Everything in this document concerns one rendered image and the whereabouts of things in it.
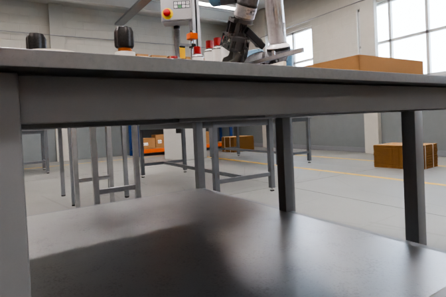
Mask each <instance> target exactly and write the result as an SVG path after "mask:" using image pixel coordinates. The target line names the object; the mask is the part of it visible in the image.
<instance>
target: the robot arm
mask: <svg viewBox="0 0 446 297"><path fill-rule="evenodd" d="M209 3H210V5H211V6H212V7H221V6H223V5H231V4H236V7H235V10H234V16H233V17H230V16H229V18H228V24H227V27H226V32H225V31H223V32H222V37H223V35H224V38H223V41H222V38H221V41H220V45H222V47H223V48H225V49H226V50H228V51H229V55H228V56H226V57H224V58H223V59H222V61H223V62H239V63H247V62H251V61H254V60H259V59H262V58H266V57H268V56H271V51H272V50H274V51H275V55H276V54H280V53H283V52H287V51H290V50H293V49H292V48H291V47H290V44H288V43H287V38H286V30H285V16H284V8H283V0H265V12H266V19H267V31H268V38H269V46H268V47H267V52H264V51H263V50H262V49H263V48H264V47H265V43H264V42H263V40H262V39H261V38H259V37H258V36H257V35H256V34H255V33H254V32H253V31H252V30H251V29H250V28H249V27H247V25H252V23H253V20H254V18H255V15H256V11H257V7H258V3H259V0H209ZM250 41H251V42H252V43H253V44H254V46H255V47H256V48H260V49H253V50H249V45H250ZM239 52H240V53H239ZM282 61H285V62H286V66H293V62H294V55H291V56H287V57H284V58H279V62H282Z"/></svg>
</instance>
